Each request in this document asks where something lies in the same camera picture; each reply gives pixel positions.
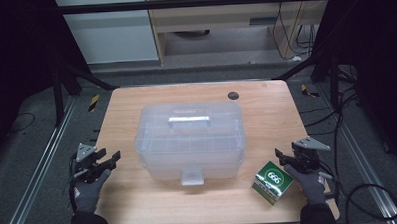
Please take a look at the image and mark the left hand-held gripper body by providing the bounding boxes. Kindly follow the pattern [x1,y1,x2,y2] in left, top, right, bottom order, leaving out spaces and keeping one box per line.
[72,141,106,184]

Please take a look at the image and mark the left hand-held gripper cable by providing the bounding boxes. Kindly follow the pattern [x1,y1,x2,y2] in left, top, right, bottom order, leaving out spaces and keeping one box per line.
[67,157,79,211]

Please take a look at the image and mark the thin black floor cable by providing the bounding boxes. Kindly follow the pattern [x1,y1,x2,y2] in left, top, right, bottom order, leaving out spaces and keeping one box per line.
[5,112,37,135]

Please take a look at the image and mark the person's right hand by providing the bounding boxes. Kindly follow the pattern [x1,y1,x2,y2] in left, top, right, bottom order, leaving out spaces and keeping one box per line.
[283,163,328,207]

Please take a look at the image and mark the black metal stand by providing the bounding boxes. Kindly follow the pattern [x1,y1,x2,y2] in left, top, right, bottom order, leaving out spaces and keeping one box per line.
[51,59,121,128]
[271,50,359,114]

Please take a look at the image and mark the black cables under desk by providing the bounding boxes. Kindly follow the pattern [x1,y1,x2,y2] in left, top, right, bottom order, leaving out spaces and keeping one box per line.
[271,1,320,62]

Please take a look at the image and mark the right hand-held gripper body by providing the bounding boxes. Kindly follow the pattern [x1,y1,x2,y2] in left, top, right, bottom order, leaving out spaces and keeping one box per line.
[290,135,333,175]

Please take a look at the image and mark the green white carton box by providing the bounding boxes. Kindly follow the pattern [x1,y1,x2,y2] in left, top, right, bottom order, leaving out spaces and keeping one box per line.
[250,160,295,207]

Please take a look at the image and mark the clear plastic storage box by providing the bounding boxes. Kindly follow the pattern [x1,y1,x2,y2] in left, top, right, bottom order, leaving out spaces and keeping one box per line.
[133,99,247,189]

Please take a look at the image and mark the dark curtain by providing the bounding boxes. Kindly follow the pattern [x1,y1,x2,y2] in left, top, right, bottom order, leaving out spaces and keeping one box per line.
[0,0,93,162]
[312,0,397,174]

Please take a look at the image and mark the light wooden desk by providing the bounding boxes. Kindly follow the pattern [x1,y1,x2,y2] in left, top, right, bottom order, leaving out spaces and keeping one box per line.
[145,0,336,67]

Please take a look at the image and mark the black horizontal frame bar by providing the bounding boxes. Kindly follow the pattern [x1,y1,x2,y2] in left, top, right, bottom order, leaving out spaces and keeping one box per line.
[54,0,334,16]

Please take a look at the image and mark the black floor cables bundle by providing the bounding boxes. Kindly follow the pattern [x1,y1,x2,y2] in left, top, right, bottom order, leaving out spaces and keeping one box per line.
[299,85,367,176]

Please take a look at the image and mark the person's left hand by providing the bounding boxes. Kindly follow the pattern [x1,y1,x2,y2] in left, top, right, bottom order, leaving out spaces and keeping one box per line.
[71,168,113,214]

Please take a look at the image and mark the aluminium floor rail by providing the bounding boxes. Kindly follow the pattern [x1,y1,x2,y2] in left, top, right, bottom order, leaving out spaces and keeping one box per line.
[315,81,397,224]
[0,95,82,224]

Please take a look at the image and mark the black floor cable loop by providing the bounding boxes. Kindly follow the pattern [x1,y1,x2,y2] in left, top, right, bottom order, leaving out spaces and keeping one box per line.
[343,182,397,223]

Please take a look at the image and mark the yellow black tape marker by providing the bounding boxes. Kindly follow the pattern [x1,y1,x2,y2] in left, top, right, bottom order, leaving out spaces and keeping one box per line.
[87,93,101,113]
[300,83,320,99]

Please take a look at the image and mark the white cabinet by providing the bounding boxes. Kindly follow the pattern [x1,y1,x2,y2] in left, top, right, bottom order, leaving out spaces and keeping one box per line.
[54,0,160,66]

